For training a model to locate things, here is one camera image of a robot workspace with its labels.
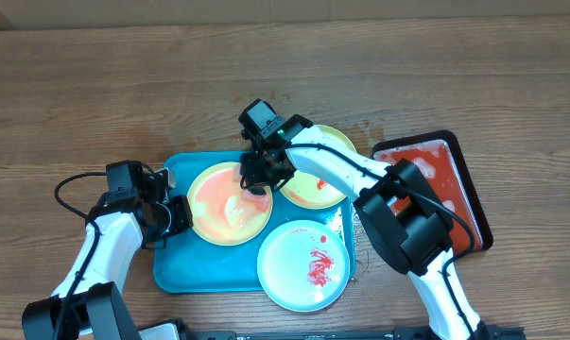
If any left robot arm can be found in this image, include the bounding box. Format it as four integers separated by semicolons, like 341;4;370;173
22;161;194;340

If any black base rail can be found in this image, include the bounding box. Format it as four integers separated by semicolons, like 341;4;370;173
137;318;527;340

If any yellow-green plate top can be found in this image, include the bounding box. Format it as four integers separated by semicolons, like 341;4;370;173
279;124;358;211

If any teal plastic tray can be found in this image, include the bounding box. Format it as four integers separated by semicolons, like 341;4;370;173
152;150;357;295

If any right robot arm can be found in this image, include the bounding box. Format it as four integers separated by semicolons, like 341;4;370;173
238;99;489;339

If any black tray with red liquid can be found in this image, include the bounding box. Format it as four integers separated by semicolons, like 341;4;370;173
372;129;493;252

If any yellow plate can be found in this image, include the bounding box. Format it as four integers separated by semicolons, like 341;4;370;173
187;161;273;246

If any pink and black sponge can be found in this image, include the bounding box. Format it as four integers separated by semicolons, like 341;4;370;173
248;186;267;196

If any light blue plate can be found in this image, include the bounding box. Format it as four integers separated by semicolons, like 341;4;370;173
257;220;351;313

